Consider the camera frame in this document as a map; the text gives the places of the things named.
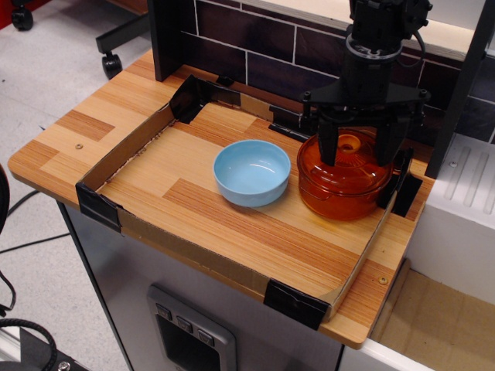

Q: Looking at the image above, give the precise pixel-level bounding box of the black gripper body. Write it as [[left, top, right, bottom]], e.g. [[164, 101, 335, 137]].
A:
[[299, 36, 430, 128]]

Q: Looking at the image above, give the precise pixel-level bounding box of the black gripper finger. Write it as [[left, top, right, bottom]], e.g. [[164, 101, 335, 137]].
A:
[[317, 114, 339, 165], [375, 115, 411, 167]]

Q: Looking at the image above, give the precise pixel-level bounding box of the orange transparent pot lid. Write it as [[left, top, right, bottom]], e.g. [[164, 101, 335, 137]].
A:
[[298, 130, 393, 195]]

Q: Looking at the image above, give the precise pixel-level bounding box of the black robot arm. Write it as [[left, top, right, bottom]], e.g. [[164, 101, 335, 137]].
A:
[[300, 1, 432, 167]]

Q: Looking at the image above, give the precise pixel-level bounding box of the orange transparent pot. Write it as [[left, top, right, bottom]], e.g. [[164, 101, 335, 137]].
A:
[[299, 172, 398, 221]]

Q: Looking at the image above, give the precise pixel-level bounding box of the light blue bowl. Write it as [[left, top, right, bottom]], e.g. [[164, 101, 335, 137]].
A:
[[213, 140, 292, 208]]

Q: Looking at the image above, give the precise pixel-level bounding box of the cream wooden shelf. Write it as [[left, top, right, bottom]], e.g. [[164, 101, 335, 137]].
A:
[[245, 0, 474, 61]]

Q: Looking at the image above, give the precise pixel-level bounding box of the white toy sink unit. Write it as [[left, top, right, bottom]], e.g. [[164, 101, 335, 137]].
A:
[[340, 134, 494, 370]]

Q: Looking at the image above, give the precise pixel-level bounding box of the black chair base with casters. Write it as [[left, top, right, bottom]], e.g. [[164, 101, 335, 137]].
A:
[[96, 14, 149, 80]]

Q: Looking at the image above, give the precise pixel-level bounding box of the cardboard fence with black tape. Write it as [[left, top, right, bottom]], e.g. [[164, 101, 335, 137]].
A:
[[76, 77, 432, 329]]

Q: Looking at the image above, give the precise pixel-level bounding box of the black caster wheel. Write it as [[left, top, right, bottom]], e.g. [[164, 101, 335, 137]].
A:
[[11, 0, 34, 31]]

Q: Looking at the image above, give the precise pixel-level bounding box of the black upright post right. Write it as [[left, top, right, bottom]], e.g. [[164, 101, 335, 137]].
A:
[[425, 0, 494, 179]]

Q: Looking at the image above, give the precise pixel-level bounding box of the black upright post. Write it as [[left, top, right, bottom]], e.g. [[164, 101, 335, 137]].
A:
[[147, 0, 196, 81], [425, 0, 494, 179]]

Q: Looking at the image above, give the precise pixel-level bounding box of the black upright post left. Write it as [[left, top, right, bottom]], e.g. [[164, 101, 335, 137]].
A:
[[147, 0, 196, 81]]

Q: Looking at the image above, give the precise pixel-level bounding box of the black floor cable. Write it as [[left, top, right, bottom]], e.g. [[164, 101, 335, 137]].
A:
[[0, 189, 69, 255]]

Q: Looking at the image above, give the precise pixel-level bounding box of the black cable bundle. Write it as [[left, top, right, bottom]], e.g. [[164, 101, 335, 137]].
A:
[[0, 164, 57, 371]]

